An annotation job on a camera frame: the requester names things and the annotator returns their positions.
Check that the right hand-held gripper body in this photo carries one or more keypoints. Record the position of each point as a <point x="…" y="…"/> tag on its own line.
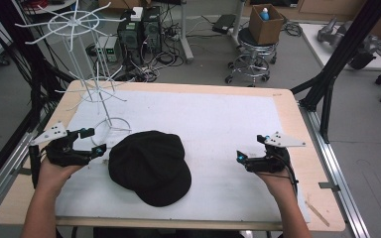
<point x="274" y="158"/>

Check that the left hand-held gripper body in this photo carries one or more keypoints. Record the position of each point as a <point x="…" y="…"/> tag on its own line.
<point x="63" y="153"/>

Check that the black cap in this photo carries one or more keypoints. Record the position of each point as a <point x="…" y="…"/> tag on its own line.
<point x="150" y="167"/>

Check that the person's left hand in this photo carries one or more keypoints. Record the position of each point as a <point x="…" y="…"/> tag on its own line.
<point x="54" y="173"/>

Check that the person's right hand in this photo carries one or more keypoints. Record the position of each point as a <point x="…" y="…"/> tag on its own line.
<point x="278" y="183"/>

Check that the white table mat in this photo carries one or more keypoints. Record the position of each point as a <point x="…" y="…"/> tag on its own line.
<point x="195" y="132"/>

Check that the thin wooden stick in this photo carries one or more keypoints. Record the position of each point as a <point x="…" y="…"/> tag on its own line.
<point x="317" y="213"/>

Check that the chrome rolling stool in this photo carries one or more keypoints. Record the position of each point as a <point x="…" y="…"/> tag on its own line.
<point x="253" y="56"/>

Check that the small white electronic box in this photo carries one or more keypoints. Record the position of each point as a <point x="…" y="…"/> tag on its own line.
<point x="109" y="49"/>

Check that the black computer tower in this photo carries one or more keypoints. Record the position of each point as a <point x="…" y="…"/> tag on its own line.
<point x="152" y="31"/>
<point x="129" y="39"/>

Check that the white board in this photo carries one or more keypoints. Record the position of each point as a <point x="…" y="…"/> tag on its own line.
<point x="324" y="49"/>

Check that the brown cardboard box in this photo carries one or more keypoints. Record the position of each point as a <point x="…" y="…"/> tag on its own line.
<point x="265" y="28"/>

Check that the flat black box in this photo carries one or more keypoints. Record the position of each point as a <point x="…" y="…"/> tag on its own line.
<point x="224" y="23"/>

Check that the blue bottle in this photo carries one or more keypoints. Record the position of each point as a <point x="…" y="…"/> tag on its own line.
<point x="264" y="14"/>

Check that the grey desk leg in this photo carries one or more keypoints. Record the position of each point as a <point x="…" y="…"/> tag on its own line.
<point x="186" y="36"/>

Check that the grey robot parts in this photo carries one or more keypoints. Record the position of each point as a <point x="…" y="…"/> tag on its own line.
<point x="337" y="31"/>

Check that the aluminium rail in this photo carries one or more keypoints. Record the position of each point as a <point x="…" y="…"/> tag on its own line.
<point x="3" y="178"/>
<point x="337" y="172"/>

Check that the black metal frame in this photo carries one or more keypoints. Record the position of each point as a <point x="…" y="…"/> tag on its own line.
<point x="340" y="59"/>

